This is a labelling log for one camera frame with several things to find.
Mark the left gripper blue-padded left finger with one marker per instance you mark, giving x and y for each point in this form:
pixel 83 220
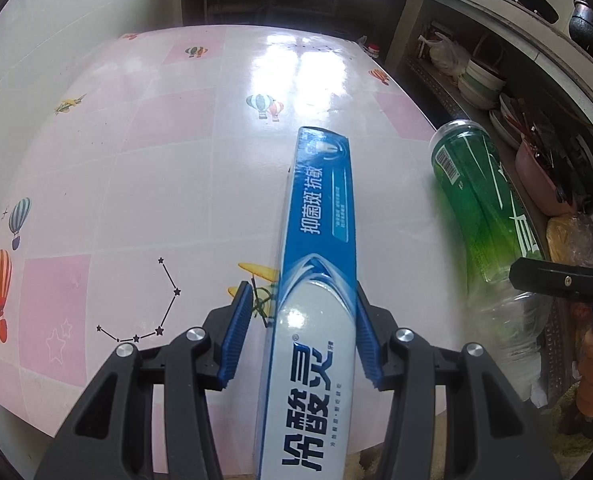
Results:
pixel 108 433

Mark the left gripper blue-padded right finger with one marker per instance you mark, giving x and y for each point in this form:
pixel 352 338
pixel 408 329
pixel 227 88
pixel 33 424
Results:
pixel 490 434

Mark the green plastic bottle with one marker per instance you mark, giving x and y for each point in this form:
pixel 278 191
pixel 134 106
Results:
pixel 496 232

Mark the blue toothpaste box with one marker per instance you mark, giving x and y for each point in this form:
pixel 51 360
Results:
pixel 305 410

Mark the yellow plastic bag on shelf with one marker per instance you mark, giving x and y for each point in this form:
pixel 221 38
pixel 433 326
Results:
pixel 570 239

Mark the pink pot on shelf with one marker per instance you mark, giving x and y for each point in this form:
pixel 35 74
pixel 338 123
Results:
pixel 538 185

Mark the stack of white bowls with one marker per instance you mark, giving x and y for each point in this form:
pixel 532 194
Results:
pixel 480 85

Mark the pink patterned table cover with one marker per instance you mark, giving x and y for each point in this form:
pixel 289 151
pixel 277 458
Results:
pixel 141 179

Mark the steel steamer pot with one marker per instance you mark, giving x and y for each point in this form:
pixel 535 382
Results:
pixel 581 25

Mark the white plastic bag on shelf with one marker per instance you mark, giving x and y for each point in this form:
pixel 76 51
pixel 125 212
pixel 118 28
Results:
pixel 447 56

